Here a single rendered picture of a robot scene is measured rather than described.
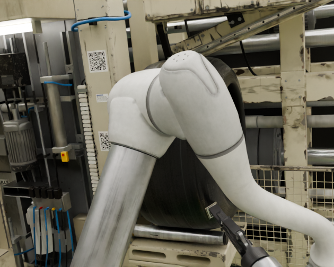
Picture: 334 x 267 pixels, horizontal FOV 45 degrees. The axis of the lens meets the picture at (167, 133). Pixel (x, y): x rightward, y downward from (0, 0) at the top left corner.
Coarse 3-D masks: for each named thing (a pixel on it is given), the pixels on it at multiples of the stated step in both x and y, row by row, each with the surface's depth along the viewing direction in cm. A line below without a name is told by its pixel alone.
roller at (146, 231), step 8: (136, 224) 146; (136, 232) 144; (144, 232) 143; (152, 232) 142; (160, 232) 141; (168, 232) 140; (176, 232) 139; (184, 232) 138; (192, 232) 137; (200, 232) 136; (208, 232) 135; (216, 232) 134; (224, 232) 134; (176, 240) 139; (184, 240) 138; (192, 240) 136; (200, 240) 135; (208, 240) 134; (216, 240) 133; (224, 240) 132
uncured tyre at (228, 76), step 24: (240, 96) 151; (240, 120) 158; (168, 168) 117; (192, 168) 115; (168, 192) 120; (192, 192) 118; (216, 192) 120; (144, 216) 134; (168, 216) 128; (192, 216) 124
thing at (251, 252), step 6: (240, 240) 108; (246, 240) 106; (240, 246) 108; (246, 246) 106; (258, 246) 106; (246, 252) 105; (252, 252) 104; (258, 252) 104; (264, 252) 104; (246, 258) 104; (252, 258) 103; (258, 258) 102; (246, 264) 103; (252, 264) 102
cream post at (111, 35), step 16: (80, 0) 138; (96, 0) 136; (112, 0) 139; (80, 16) 140; (96, 16) 137; (112, 16) 139; (80, 32) 141; (96, 32) 139; (112, 32) 138; (96, 48) 140; (112, 48) 139; (112, 64) 140; (128, 64) 149; (96, 80) 143; (112, 80) 141; (96, 112) 147; (96, 128) 148; (96, 144) 150
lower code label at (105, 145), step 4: (100, 132) 148; (104, 132) 148; (100, 136) 149; (104, 136) 148; (100, 140) 149; (104, 140) 148; (108, 140) 148; (100, 144) 150; (104, 144) 149; (108, 144) 148; (104, 148) 149; (108, 148) 149
